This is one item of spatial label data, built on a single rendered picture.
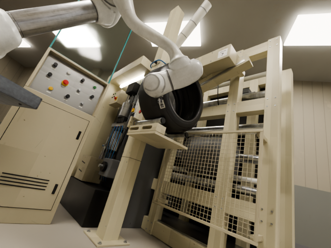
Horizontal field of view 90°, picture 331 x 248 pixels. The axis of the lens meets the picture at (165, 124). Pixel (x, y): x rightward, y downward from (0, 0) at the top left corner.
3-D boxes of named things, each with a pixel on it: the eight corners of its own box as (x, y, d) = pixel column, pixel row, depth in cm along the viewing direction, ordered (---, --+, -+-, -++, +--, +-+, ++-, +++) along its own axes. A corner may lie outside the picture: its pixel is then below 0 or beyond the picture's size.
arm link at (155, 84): (150, 101, 87) (173, 92, 86) (145, 98, 71) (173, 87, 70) (143, 82, 86) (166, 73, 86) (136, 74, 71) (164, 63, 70)
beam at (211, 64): (176, 75, 186) (179, 65, 191) (189, 87, 202) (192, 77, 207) (229, 55, 143) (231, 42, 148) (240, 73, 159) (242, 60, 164)
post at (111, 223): (94, 234, 127) (170, 10, 209) (110, 234, 135) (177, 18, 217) (101, 242, 118) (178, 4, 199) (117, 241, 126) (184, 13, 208)
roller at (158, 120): (132, 123, 140) (135, 120, 143) (135, 127, 142) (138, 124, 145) (160, 119, 115) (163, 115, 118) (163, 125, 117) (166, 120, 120)
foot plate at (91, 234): (82, 231, 128) (83, 228, 129) (113, 231, 145) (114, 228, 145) (96, 247, 109) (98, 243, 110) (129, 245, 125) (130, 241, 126)
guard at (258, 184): (151, 202, 155) (169, 133, 178) (153, 202, 156) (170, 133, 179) (256, 246, 91) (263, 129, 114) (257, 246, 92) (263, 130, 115)
